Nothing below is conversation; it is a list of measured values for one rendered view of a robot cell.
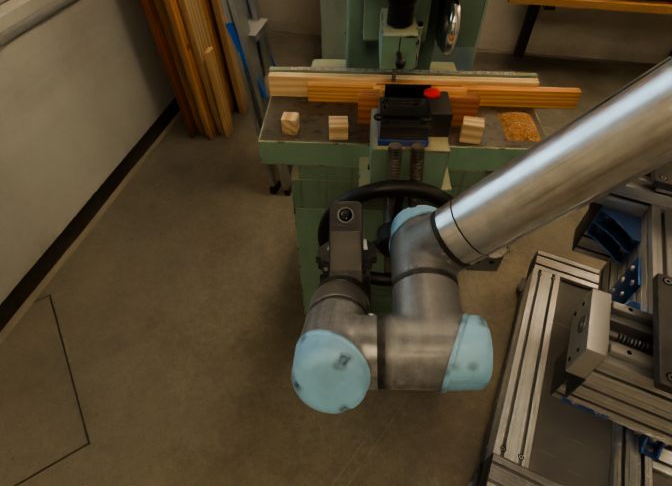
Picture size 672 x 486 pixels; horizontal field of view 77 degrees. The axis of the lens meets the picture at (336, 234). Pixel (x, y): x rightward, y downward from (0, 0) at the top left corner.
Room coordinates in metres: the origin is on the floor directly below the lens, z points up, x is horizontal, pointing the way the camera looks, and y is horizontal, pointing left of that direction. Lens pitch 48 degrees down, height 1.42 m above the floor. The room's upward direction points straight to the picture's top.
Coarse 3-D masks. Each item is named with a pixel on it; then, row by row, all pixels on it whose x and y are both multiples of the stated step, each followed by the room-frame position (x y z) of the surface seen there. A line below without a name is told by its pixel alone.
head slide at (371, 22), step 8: (368, 0) 0.96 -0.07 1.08; (376, 0) 0.96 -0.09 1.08; (384, 0) 0.96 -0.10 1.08; (424, 0) 0.95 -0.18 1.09; (368, 8) 0.96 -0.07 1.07; (376, 8) 0.96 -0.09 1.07; (416, 8) 0.95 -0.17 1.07; (424, 8) 0.95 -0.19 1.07; (368, 16) 0.96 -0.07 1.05; (376, 16) 0.96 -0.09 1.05; (416, 16) 0.95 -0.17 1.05; (424, 16) 0.95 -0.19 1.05; (368, 24) 0.96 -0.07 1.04; (376, 24) 0.96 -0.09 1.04; (424, 24) 0.95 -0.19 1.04; (368, 32) 0.96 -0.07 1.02; (376, 32) 0.96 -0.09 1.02; (424, 32) 0.95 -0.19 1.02; (424, 40) 0.95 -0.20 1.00
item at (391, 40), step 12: (384, 12) 0.93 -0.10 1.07; (384, 24) 0.87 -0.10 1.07; (384, 36) 0.82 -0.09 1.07; (396, 36) 0.82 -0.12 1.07; (408, 36) 0.82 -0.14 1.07; (384, 48) 0.82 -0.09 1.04; (396, 48) 0.82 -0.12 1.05; (408, 48) 0.82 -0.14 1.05; (384, 60) 0.82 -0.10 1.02; (408, 60) 0.82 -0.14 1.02
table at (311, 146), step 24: (288, 96) 0.89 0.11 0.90; (264, 120) 0.80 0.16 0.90; (312, 120) 0.79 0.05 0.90; (264, 144) 0.72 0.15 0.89; (288, 144) 0.72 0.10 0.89; (312, 144) 0.71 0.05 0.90; (336, 144) 0.71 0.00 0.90; (360, 144) 0.71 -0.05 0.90; (456, 144) 0.71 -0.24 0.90; (480, 144) 0.71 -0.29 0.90; (504, 144) 0.71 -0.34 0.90; (528, 144) 0.71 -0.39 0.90; (360, 168) 0.67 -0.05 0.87; (456, 168) 0.70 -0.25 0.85; (480, 168) 0.70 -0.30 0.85
